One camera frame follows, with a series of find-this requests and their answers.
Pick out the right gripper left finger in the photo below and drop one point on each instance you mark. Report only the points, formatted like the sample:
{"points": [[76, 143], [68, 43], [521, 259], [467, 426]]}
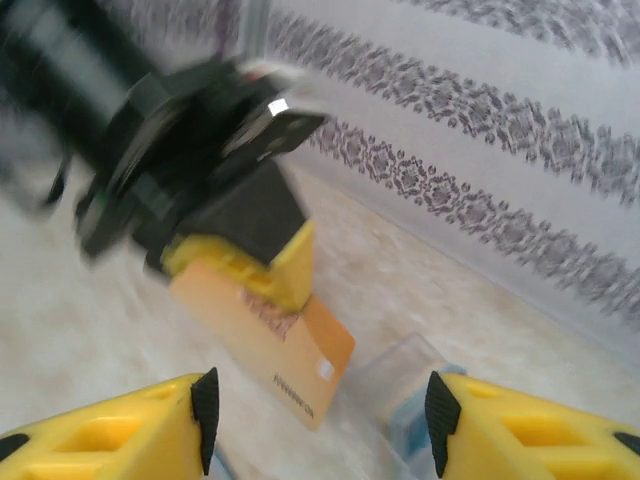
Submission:
{"points": [[110, 440]]}

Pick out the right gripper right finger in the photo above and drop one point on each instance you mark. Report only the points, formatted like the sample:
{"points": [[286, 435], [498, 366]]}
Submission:
{"points": [[525, 435]]}

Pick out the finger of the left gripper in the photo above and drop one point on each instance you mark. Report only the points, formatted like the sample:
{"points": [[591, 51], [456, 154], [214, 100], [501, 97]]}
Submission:
{"points": [[220, 257], [295, 265]]}

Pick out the clear plastic card box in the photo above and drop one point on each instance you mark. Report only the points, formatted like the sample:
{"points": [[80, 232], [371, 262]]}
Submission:
{"points": [[400, 360]]}

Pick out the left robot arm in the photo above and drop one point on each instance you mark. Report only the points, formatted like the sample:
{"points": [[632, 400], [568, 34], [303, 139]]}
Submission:
{"points": [[65, 55]]}

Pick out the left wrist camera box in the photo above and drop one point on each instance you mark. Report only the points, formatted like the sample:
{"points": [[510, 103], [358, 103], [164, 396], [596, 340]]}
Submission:
{"points": [[290, 125]]}

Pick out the aluminium frame post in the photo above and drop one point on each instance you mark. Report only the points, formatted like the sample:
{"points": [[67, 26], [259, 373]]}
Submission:
{"points": [[255, 25]]}

